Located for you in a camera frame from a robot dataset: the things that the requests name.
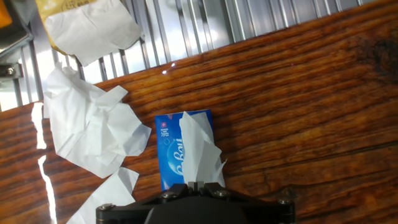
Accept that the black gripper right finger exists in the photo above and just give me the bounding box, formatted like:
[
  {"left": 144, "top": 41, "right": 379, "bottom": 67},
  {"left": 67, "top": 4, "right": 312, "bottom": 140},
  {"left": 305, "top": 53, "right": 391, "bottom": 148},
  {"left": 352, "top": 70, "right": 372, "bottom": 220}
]
[{"left": 196, "top": 182, "right": 296, "bottom": 224}]

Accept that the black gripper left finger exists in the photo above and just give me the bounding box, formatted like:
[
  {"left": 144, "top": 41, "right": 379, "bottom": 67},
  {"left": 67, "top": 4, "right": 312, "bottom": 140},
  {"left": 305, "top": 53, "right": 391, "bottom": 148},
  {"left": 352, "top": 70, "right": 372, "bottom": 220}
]
[{"left": 95, "top": 182, "right": 196, "bottom": 224}]

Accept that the white paper napkin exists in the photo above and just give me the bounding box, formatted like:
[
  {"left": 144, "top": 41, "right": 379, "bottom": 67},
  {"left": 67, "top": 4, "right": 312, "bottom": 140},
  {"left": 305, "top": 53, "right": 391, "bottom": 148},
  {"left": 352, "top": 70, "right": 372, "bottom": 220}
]
[
  {"left": 178, "top": 111, "right": 227, "bottom": 187},
  {"left": 43, "top": 0, "right": 142, "bottom": 67}
]

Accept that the folded flat white napkin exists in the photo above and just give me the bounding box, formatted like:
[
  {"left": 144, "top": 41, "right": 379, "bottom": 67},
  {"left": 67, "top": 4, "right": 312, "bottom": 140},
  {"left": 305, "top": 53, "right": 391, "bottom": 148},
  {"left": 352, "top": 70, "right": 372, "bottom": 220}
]
[{"left": 66, "top": 167, "right": 140, "bottom": 224}]

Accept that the crumpled white napkin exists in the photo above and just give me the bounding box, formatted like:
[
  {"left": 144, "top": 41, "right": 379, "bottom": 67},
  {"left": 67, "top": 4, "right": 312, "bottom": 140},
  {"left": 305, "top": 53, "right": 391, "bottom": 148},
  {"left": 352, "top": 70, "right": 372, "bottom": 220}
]
[{"left": 42, "top": 62, "right": 152, "bottom": 179}]

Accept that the blue tissue pack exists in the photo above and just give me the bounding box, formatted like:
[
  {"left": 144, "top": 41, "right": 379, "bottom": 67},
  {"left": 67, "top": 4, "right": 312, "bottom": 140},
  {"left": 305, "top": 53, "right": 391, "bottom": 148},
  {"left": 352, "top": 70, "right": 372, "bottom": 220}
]
[{"left": 154, "top": 109, "right": 226, "bottom": 191}]

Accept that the glossy wooden board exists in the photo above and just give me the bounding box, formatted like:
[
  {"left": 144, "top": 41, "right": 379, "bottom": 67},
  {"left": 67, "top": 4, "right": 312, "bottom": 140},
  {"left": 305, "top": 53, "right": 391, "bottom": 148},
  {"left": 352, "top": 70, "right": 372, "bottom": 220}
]
[{"left": 0, "top": 0, "right": 398, "bottom": 224}]

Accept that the yellow tissue pack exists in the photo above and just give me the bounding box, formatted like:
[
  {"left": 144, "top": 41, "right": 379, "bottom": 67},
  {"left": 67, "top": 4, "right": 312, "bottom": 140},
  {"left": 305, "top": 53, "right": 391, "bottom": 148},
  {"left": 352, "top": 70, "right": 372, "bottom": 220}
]
[{"left": 35, "top": 0, "right": 97, "bottom": 55}]

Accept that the orange button box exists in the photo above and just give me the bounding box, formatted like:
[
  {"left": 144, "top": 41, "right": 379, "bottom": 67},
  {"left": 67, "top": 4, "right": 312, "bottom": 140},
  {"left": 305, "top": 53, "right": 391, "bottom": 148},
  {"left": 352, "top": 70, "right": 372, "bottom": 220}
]
[{"left": 0, "top": 0, "right": 13, "bottom": 29}]

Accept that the metal bracket with screw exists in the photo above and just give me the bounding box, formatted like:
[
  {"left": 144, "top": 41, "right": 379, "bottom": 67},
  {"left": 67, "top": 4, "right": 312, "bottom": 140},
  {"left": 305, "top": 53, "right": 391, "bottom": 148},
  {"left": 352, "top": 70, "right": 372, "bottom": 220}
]
[{"left": 0, "top": 63, "right": 24, "bottom": 82}]

